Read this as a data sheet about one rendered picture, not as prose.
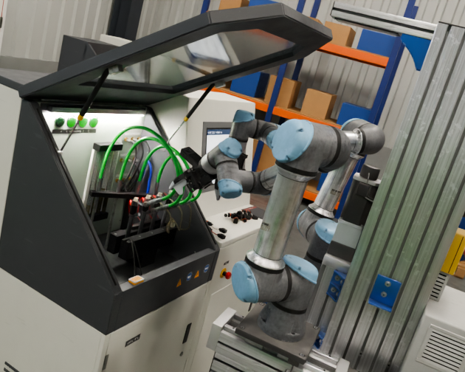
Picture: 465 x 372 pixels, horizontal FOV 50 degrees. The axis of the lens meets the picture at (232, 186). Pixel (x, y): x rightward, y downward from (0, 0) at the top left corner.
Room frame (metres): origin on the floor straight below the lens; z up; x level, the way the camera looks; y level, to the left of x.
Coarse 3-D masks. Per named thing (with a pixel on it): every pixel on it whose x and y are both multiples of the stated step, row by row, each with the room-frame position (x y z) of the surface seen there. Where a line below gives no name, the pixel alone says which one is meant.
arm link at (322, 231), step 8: (312, 224) 1.93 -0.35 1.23; (320, 224) 1.86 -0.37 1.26; (328, 224) 1.88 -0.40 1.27; (336, 224) 1.91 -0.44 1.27; (312, 232) 1.89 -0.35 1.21; (320, 232) 1.84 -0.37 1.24; (328, 232) 1.83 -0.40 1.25; (312, 240) 1.87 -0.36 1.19; (320, 240) 1.84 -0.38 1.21; (328, 240) 1.83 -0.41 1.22; (312, 248) 1.85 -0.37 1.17; (320, 248) 1.83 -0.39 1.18; (320, 256) 1.83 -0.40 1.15
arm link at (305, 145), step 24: (288, 120) 1.32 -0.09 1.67; (288, 144) 1.28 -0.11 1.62; (312, 144) 1.27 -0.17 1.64; (336, 144) 1.32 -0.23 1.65; (288, 168) 1.28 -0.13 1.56; (312, 168) 1.29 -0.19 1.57; (288, 192) 1.29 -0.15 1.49; (264, 216) 1.32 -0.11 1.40; (288, 216) 1.29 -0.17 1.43; (264, 240) 1.30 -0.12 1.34; (240, 264) 1.31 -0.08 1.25; (264, 264) 1.28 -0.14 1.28; (240, 288) 1.30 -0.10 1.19; (264, 288) 1.28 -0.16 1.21
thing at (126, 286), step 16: (192, 256) 1.95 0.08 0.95; (208, 256) 2.03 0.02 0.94; (160, 272) 1.73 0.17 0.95; (176, 272) 1.82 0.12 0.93; (208, 272) 2.07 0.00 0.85; (128, 288) 1.55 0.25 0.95; (144, 288) 1.63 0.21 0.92; (160, 288) 1.73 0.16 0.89; (176, 288) 1.84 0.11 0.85; (192, 288) 1.97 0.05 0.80; (128, 304) 1.57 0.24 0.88; (144, 304) 1.66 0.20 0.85; (160, 304) 1.76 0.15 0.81; (128, 320) 1.59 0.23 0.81
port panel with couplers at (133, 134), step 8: (128, 136) 2.23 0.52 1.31; (136, 136) 2.28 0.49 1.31; (128, 144) 2.24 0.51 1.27; (120, 152) 2.20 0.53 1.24; (120, 160) 2.20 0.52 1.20; (128, 160) 2.24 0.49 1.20; (136, 160) 2.28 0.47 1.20; (120, 168) 2.22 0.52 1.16; (128, 168) 2.28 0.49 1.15; (112, 184) 2.19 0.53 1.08
